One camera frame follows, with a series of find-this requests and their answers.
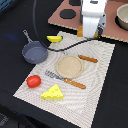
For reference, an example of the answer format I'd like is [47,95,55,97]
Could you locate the orange toy bread loaf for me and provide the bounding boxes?
[77,26,98,38]

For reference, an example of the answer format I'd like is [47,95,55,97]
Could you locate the wooden handled toy knife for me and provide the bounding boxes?
[78,55,98,63]

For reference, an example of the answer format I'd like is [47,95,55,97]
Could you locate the cream bowl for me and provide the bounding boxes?
[117,4,128,31]

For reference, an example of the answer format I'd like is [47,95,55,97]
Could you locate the white woven placemat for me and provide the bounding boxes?
[13,30,116,128]

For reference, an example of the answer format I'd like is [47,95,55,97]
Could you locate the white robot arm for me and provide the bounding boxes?
[81,0,107,38]

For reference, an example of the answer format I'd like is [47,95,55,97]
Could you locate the pink toy stove top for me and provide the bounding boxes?
[48,0,128,42]

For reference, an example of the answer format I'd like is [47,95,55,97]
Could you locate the yellow toy banana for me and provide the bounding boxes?
[47,36,63,43]

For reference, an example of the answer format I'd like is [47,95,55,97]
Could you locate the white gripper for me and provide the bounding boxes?
[81,3,106,38]

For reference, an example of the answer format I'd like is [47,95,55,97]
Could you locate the red toy tomato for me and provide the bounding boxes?
[26,75,41,88]

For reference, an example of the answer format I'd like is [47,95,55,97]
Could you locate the wooden handled toy fork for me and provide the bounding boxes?
[45,70,86,89]

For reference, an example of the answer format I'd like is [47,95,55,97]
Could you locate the round wooden plate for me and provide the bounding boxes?
[56,55,83,79]

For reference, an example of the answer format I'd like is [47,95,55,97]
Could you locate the small grey frying pan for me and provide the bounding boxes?
[22,30,48,64]

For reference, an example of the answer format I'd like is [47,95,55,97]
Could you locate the yellow toy cheese wedge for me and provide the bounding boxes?
[41,84,63,99]

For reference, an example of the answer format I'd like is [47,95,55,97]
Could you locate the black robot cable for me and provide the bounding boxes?
[32,0,101,53]

